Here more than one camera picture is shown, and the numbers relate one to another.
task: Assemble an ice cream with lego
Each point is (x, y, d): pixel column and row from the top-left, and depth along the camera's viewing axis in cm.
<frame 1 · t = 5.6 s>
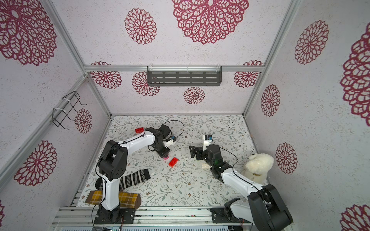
left hand: (163, 154, 94), fingers open
right hand: (195, 145, 85), fingers open
pink lego brick: (165, 158, 96), on the table
red flat lego brick: (173, 162, 94), point 2 cm above the table
white plush toy: (257, 167, 73), point 19 cm above the table
black white striped sock: (129, 184, 87), on the table
yellow brown plaid sock: (128, 199, 81), on the table

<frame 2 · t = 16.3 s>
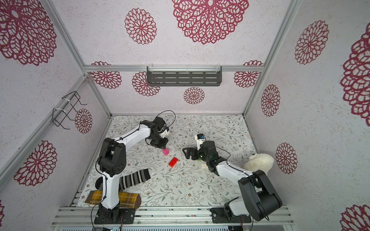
left hand: (164, 147, 94), fingers closed
right hand: (187, 147, 87), fingers open
pink lego brick: (165, 151, 97), point 3 cm above the table
the other named things where they were.

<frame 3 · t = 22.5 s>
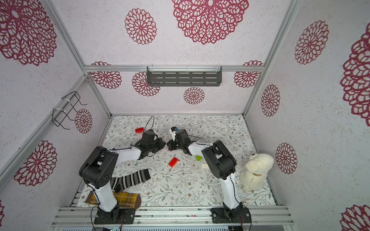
left hand: (166, 142, 97), fingers closed
right hand: (166, 142, 97), fingers closed
red curved lego brick: (139, 130, 112), on the table
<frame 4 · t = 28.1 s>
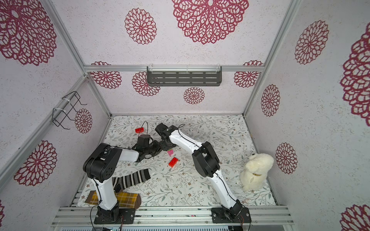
left hand: (166, 145, 99), fingers closed
right hand: (166, 145, 96), fingers open
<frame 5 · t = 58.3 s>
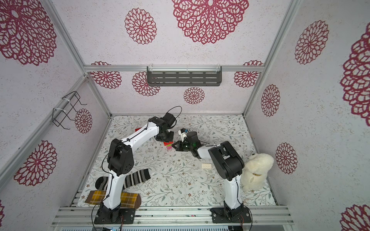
left hand: (167, 140, 95), fingers closed
right hand: (171, 143, 95), fingers closed
red flat lego brick: (165, 143, 97), point 7 cm above the table
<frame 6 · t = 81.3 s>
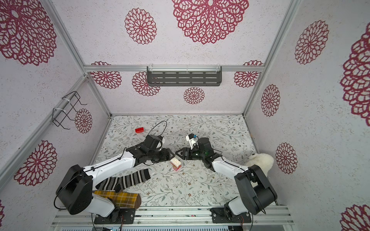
left hand: (170, 157, 84), fingers open
right hand: (177, 152, 83), fingers open
cream lego plate: (176, 161, 85), point 10 cm above the table
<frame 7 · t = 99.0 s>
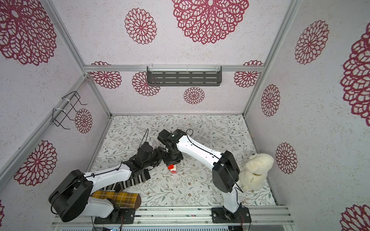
left hand: (167, 152, 87), fingers open
right hand: (166, 163, 80), fingers open
red curved lego brick: (170, 167, 81), point 12 cm above the table
